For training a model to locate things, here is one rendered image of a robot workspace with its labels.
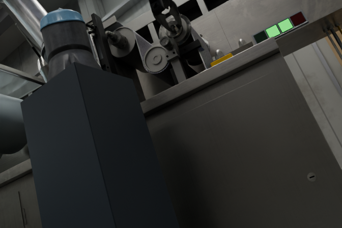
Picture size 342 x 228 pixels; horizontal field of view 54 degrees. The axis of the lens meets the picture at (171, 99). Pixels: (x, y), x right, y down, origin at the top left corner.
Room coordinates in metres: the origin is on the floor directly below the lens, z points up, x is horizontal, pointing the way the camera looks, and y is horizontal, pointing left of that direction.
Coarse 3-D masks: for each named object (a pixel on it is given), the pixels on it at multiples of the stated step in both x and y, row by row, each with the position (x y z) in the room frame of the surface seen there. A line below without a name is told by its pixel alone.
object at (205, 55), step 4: (192, 36) 1.20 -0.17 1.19; (204, 48) 1.33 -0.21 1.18; (200, 52) 1.20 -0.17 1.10; (204, 52) 1.29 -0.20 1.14; (208, 52) 1.39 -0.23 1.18; (204, 56) 1.25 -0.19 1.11; (208, 56) 1.35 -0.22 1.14; (204, 60) 1.22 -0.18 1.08; (208, 60) 1.31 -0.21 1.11; (212, 60) 1.41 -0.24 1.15; (204, 64) 1.20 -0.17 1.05; (208, 64) 1.27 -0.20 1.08; (208, 68) 1.23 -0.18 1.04
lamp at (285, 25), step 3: (282, 21) 1.39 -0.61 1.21; (285, 21) 1.39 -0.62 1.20; (288, 21) 1.39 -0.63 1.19; (279, 24) 1.40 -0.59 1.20; (282, 24) 1.40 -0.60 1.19; (285, 24) 1.39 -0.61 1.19; (288, 24) 1.39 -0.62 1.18; (291, 24) 1.39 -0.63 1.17; (282, 27) 1.40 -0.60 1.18; (285, 27) 1.39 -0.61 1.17; (288, 27) 1.39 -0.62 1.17; (291, 27) 1.39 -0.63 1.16; (282, 30) 1.40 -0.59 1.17; (285, 30) 1.40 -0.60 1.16
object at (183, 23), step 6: (174, 18) 1.21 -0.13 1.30; (186, 24) 1.19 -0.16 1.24; (162, 30) 1.23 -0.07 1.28; (186, 30) 1.20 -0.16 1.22; (162, 36) 1.23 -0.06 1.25; (180, 36) 1.21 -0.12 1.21; (186, 42) 1.25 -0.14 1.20; (198, 54) 1.40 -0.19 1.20; (192, 60) 1.44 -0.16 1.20; (198, 60) 1.45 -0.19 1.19
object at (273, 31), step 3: (270, 27) 1.41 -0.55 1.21; (273, 27) 1.41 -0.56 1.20; (276, 27) 1.40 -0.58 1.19; (267, 30) 1.42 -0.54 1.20; (270, 30) 1.41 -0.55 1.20; (273, 30) 1.41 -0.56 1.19; (276, 30) 1.41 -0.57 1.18; (270, 33) 1.42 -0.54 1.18; (273, 33) 1.41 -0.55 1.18; (276, 33) 1.41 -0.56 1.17; (279, 33) 1.40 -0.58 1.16; (270, 36) 1.42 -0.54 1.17; (273, 36) 1.41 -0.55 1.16
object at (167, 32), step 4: (172, 20) 1.19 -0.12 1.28; (168, 24) 1.20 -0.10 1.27; (172, 24) 1.20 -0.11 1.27; (176, 24) 1.19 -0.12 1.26; (172, 28) 1.20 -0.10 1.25; (180, 28) 1.19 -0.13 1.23; (168, 32) 1.20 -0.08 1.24; (172, 32) 1.20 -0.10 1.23; (176, 32) 1.19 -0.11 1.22; (180, 32) 1.20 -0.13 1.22; (168, 36) 1.21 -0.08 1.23; (172, 36) 1.20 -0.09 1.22; (176, 36) 1.21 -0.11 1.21
